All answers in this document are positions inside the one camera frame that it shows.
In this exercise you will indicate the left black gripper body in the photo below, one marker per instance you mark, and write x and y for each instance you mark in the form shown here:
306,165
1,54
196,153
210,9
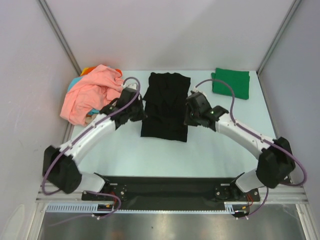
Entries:
136,112

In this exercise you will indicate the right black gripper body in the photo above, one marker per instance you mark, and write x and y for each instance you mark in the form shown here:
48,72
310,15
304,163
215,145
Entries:
191,113

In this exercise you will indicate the black t-shirt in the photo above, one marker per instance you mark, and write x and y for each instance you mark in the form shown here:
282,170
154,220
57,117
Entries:
165,107

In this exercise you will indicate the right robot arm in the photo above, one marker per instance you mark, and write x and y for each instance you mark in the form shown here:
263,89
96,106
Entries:
274,156

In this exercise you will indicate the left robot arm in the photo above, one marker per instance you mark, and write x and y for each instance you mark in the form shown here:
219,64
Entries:
60,164

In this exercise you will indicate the pink t-shirt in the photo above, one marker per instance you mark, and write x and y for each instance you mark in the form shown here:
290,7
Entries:
94,91

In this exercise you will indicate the orange t-shirt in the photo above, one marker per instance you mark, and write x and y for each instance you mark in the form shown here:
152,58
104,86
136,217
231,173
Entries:
119,71

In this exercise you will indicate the beige t-shirt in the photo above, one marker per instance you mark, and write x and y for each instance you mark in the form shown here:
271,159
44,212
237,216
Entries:
90,118

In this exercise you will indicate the folded green t-shirt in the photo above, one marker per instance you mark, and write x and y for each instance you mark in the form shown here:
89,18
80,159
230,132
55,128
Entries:
239,81

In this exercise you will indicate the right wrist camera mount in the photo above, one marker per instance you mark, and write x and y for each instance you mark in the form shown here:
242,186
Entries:
196,90

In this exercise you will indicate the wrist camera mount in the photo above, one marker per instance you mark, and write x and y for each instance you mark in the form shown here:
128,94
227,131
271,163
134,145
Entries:
130,86
196,90

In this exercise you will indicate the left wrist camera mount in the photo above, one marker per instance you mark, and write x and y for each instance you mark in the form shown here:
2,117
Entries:
130,86

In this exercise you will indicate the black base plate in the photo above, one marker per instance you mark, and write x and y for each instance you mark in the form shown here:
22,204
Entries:
172,193

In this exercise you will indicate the aluminium front rail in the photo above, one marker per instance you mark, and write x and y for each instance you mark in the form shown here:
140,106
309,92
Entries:
280,195

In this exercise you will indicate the left aluminium frame post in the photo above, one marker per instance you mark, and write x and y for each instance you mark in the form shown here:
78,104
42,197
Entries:
45,8

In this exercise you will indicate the aluminium frame post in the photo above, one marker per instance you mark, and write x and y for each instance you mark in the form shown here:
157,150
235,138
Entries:
281,30
45,8

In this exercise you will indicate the right aluminium frame post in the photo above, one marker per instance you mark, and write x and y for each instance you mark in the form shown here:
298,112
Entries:
281,30

